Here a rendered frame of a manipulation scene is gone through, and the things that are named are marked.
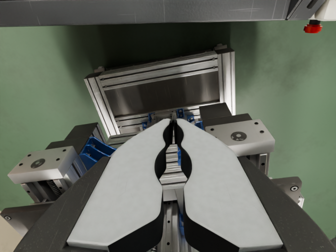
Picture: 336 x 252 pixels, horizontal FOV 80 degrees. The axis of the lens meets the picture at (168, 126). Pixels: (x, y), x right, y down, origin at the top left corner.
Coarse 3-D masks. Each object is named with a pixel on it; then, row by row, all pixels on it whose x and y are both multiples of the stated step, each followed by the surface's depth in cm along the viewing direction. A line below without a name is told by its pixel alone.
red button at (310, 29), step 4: (312, 20) 47; (316, 20) 46; (320, 20) 46; (308, 24) 47; (312, 24) 47; (316, 24) 46; (320, 24) 47; (304, 28) 48; (308, 28) 47; (312, 28) 47; (316, 28) 46; (320, 28) 47; (308, 32) 48; (312, 32) 47; (316, 32) 47
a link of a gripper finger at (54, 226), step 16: (96, 176) 8; (64, 192) 7; (80, 192) 7; (48, 208) 7; (64, 208) 7; (80, 208) 7; (48, 224) 6; (64, 224) 6; (32, 240) 6; (48, 240) 6; (64, 240) 6
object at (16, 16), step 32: (0, 0) 34; (32, 0) 34; (64, 0) 33; (96, 0) 33; (128, 0) 33; (160, 0) 33; (192, 0) 33; (224, 0) 33; (256, 0) 33; (288, 0) 33
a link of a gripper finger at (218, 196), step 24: (192, 144) 10; (216, 144) 10; (192, 168) 8; (216, 168) 8; (240, 168) 8; (192, 192) 7; (216, 192) 7; (240, 192) 7; (192, 216) 6; (216, 216) 6; (240, 216) 6; (264, 216) 6; (192, 240) 7; (216, 240) 6; (240, 240) 6; (264, 240) 6
